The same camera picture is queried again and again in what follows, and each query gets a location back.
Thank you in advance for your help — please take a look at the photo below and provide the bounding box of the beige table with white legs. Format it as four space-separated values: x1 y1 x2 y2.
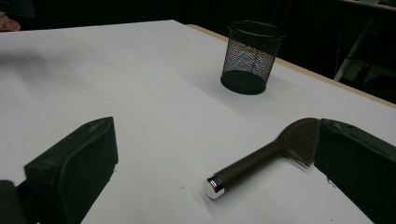
334 0 396 83

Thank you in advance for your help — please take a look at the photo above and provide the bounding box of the black mesh pen holder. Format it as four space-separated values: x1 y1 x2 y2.
219 20 286 96

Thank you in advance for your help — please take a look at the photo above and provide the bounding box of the brown hairbrush with chrome cap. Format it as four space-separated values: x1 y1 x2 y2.
203 117 321 200

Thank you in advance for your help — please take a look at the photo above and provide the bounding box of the white table cover sheet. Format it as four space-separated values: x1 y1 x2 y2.
0 20 396 224

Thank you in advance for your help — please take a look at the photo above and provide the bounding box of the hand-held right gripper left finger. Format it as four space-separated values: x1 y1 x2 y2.
23 116 120 224

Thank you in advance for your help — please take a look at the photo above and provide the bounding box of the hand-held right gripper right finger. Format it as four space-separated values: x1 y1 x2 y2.
313 118 396 224

